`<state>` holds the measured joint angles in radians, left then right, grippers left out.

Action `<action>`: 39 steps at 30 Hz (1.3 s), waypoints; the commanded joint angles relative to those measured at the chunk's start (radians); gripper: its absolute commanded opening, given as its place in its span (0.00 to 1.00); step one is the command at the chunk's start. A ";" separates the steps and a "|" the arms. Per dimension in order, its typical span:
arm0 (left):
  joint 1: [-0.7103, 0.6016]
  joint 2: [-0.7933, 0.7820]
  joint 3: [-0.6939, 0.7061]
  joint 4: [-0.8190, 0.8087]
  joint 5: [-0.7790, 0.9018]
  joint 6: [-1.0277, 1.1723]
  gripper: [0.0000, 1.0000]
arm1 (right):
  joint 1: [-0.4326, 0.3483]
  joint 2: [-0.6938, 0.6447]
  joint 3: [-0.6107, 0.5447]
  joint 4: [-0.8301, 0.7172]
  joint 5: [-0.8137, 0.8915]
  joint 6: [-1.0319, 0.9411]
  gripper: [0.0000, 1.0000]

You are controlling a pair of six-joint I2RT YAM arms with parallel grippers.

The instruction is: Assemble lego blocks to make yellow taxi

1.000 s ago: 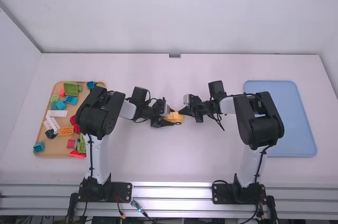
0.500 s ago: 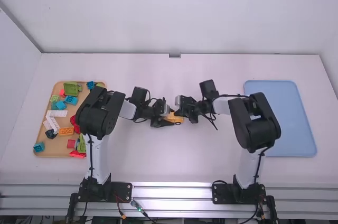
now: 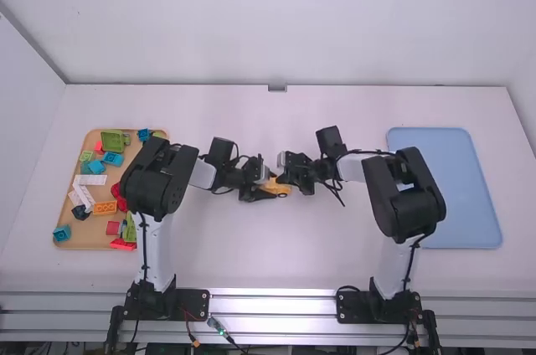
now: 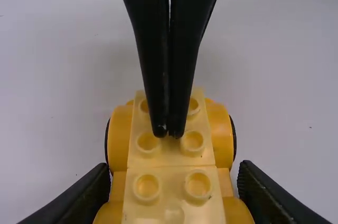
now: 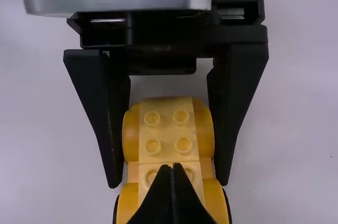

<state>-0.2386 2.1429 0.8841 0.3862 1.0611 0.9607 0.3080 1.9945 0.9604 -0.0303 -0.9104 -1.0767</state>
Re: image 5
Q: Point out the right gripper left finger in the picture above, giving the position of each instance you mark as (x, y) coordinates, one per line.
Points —
(158, 203)

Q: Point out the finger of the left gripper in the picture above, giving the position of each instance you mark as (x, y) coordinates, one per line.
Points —
(105, 102)
(235, 97)

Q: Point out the yellow toy car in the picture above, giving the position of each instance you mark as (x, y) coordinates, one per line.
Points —
(166, 134)

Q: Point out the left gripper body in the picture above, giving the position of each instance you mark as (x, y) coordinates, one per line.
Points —
(163, 36)

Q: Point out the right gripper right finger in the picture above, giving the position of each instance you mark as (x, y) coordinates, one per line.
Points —
(187, 203)

